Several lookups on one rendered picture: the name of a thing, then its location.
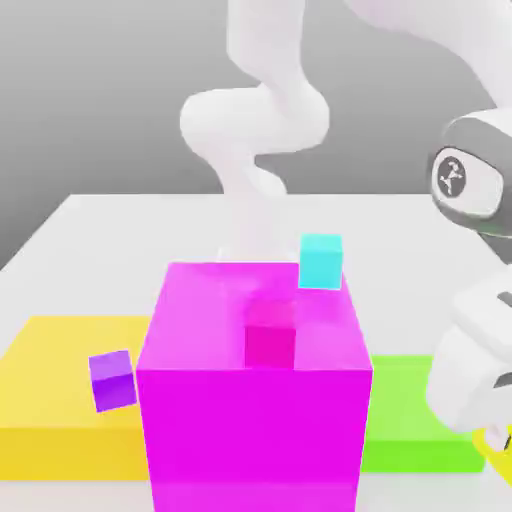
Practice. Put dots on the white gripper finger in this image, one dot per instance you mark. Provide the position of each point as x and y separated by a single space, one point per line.
494 438

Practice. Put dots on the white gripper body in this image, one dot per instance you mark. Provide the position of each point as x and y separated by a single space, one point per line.
464 388

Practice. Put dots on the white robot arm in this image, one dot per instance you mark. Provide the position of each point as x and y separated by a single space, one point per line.
256 120

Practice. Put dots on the small cyan cube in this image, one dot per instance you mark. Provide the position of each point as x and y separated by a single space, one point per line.
320 262

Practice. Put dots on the small pink cube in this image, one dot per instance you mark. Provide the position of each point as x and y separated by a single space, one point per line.
270 346

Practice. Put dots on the small purple cube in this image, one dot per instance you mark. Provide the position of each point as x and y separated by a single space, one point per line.
114 384

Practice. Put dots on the large green box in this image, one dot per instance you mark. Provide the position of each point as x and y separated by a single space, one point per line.
400 420

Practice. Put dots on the large magenta box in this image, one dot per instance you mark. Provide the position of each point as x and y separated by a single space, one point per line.
256 432

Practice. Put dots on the large yellow box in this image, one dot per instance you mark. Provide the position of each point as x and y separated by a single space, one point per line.
52 400

